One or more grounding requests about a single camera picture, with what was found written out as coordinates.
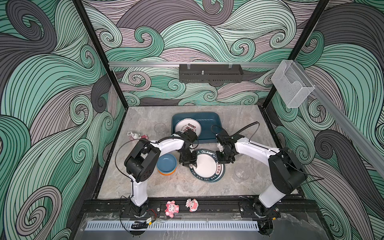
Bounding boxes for black frame post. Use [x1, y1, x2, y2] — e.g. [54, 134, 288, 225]
[261, 0, 329, 112]
[73, 0, 129, 111]

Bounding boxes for clear plastic cup near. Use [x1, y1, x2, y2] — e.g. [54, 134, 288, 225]
[235, 167, 250, 182]

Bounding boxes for pink white small figure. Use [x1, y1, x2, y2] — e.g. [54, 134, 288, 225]
[186, 199, 199, 212]

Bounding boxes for pink plush pig figure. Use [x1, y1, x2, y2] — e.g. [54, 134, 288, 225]
[165, 201, 180, 218]

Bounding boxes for teal plastic bin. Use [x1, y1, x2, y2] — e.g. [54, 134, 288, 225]
[171, 112, 222, 144]

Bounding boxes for orange shallow bowl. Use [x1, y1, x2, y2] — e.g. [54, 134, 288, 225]
[158, 169, 176, 176]

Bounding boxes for clear acrylic wall holder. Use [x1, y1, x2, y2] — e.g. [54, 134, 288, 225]
[271, 60, 315, 109]

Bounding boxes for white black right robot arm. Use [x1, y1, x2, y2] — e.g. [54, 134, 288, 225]
[216, 134, 308, 209]

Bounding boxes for blue shallow bowl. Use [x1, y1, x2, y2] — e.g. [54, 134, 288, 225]
[157, 154, 178, 174]

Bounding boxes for pink white toy on table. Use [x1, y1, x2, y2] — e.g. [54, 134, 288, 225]
[127, 132, 149, 141]

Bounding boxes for white plate red characters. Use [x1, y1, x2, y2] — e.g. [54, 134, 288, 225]
[175, 119, 202, 137]

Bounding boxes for white slotted cable duct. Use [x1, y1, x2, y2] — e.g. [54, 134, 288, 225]
[84, 221, 259, 232]

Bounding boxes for black right rear frame post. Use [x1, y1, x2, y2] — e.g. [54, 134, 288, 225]
[261, 0, 329, 112]

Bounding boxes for white plate dark green rim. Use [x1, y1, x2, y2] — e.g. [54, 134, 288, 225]
[189, 149, 226, 183]

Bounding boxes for black left rear frame post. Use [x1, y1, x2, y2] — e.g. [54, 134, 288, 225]
[73, 0, 129, 111]

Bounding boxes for aluminium wall rail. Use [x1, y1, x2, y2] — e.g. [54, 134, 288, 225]
[108, 61, 281, 69]

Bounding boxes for clear cup left rear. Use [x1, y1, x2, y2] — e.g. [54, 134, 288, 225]
[154, 123, 167, 135]

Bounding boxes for black perforated wall tray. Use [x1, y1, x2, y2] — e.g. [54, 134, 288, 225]
[179, 64, 244, 86]

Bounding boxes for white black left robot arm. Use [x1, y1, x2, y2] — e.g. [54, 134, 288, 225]
[124, 130, 198, 207]

